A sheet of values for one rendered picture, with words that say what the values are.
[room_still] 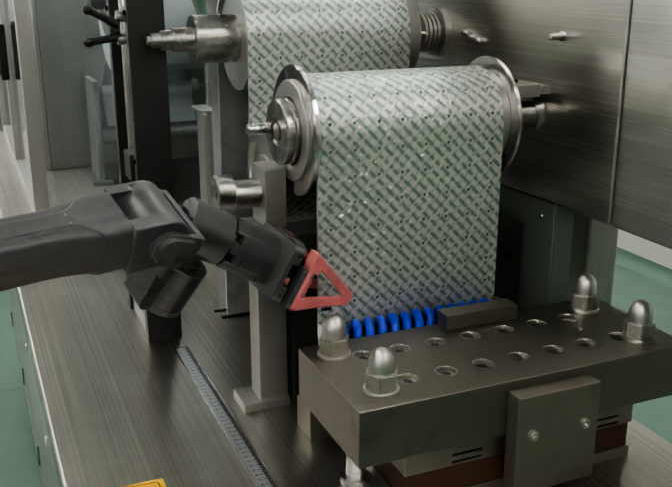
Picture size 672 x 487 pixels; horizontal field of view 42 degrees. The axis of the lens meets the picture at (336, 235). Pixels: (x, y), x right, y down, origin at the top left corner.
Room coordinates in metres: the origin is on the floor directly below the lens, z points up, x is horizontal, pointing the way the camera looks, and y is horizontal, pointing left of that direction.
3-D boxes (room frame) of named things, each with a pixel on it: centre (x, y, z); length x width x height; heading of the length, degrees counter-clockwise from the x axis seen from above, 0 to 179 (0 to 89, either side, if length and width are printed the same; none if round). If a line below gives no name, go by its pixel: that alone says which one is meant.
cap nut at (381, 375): (0.78, -0.04, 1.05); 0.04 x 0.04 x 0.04
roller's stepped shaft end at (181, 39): (1.18, 0.22, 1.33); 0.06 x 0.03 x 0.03; 113
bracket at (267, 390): (1.00, 0.10, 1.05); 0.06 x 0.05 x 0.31; 113
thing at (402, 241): (0.98, -0.09, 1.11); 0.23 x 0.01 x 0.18; 113
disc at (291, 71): (0.98, 0.05, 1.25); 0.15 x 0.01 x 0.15; 23
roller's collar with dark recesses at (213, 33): (1.21, 0.17, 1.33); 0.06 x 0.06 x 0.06; 23
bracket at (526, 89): (1.10, -0.23, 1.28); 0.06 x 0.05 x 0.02; 113
